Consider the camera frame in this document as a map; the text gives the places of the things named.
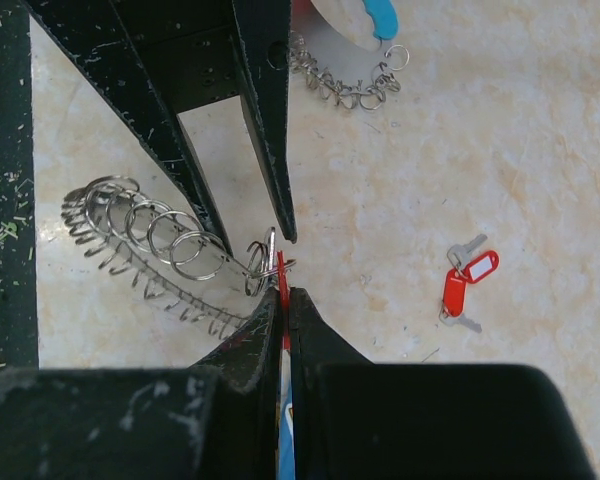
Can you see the red key tag white label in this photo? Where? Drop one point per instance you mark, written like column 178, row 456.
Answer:
column 481, row 266

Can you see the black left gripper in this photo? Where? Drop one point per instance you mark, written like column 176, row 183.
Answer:
column 146, row 58

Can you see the steel key ring disc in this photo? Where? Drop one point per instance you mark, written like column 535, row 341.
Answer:
column 165, row 253

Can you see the red key tag plain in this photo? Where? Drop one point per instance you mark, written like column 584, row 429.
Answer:
column 453, row 298

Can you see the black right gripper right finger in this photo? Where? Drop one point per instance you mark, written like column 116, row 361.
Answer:
column 356, row 419

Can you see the blue handled key ring disc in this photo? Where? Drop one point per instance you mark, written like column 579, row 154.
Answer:
column 337, row 69

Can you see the yellow blue cartoon cloth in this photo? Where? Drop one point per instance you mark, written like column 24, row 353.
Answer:
column 286, row 460

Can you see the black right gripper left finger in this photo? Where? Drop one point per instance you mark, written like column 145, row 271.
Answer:
column 213, row 420

